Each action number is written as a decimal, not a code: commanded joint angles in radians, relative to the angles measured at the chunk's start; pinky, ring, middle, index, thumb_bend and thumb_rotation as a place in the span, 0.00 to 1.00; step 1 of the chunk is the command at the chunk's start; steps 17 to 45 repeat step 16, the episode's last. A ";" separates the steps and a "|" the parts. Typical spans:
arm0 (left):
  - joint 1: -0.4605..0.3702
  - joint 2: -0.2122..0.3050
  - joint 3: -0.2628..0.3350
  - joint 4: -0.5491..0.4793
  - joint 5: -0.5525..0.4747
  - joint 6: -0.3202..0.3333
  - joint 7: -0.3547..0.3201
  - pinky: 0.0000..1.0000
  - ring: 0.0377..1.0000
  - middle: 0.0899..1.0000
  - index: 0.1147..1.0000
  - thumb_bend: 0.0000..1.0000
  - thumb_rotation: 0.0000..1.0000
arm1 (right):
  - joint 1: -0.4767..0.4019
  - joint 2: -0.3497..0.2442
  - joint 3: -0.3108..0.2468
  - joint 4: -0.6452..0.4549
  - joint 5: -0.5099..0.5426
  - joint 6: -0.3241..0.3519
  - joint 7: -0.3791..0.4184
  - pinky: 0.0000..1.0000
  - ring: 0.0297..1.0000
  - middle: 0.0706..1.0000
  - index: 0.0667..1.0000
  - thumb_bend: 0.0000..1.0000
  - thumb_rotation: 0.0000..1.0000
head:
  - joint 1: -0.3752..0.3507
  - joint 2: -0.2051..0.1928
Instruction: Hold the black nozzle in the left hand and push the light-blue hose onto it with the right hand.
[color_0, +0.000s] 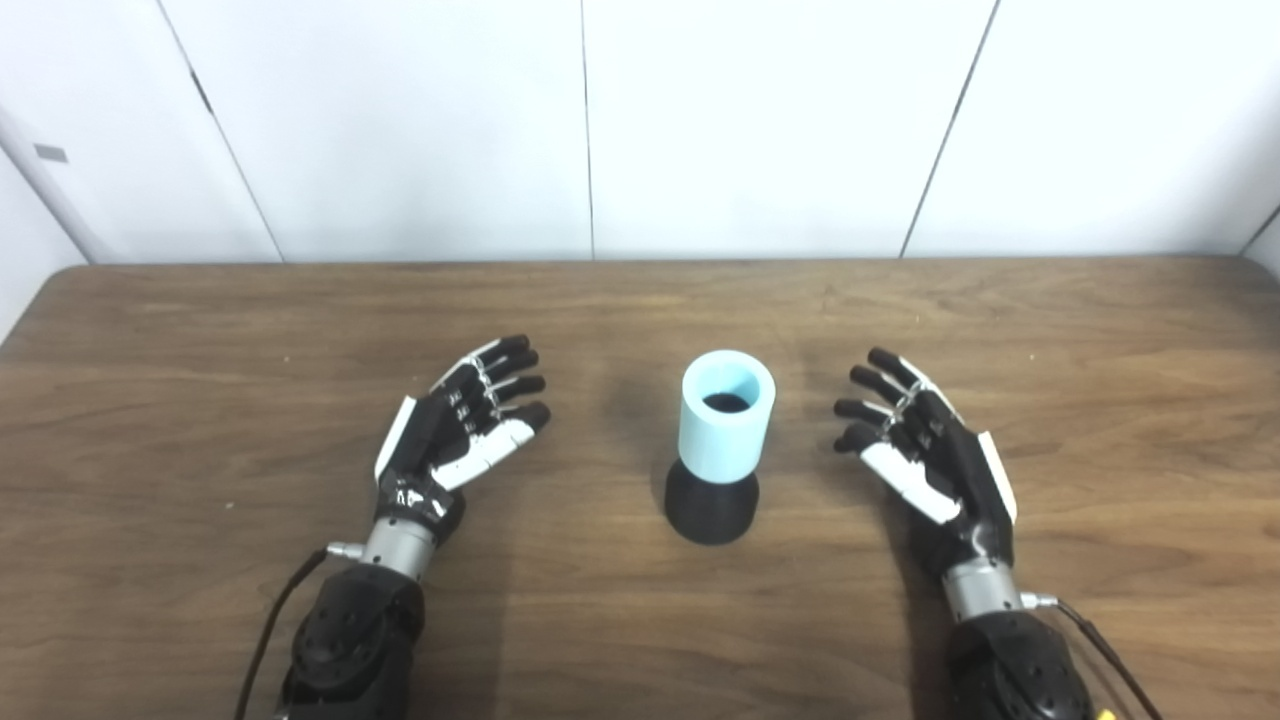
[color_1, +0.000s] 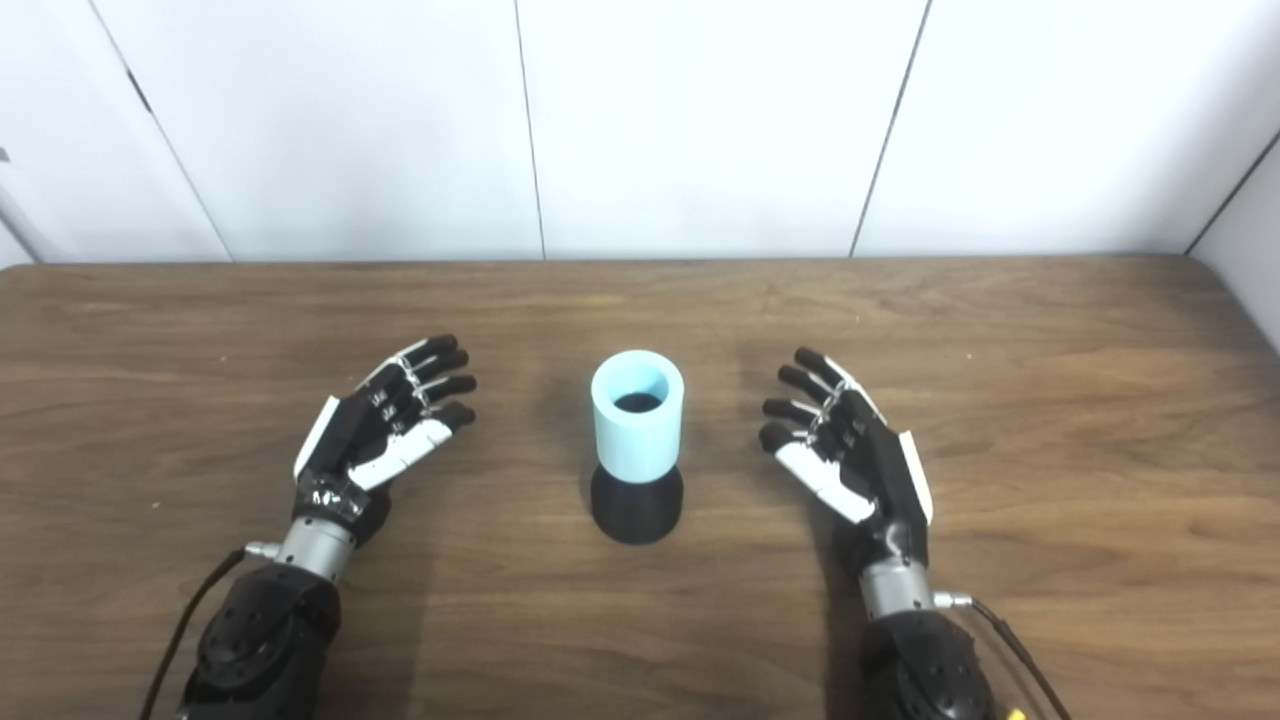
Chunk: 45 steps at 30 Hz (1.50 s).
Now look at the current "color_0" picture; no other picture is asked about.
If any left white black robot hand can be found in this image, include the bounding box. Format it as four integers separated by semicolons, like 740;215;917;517
372;334;553;547

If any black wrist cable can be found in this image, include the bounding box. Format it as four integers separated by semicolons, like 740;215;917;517
1020;591;1167;720
232;541;367;720

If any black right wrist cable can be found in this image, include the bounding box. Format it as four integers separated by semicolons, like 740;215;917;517
1020;591;1167;720

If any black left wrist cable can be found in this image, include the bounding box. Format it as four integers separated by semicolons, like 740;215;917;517
232;541;367;720

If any light blue cylinder cup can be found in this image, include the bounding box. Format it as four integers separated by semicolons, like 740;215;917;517
677;348;778;486

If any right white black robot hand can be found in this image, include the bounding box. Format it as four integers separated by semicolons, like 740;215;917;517
832;346;1020;580

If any black funnel-shaped vase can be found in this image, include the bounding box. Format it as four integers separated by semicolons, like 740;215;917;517
663;392;761;547

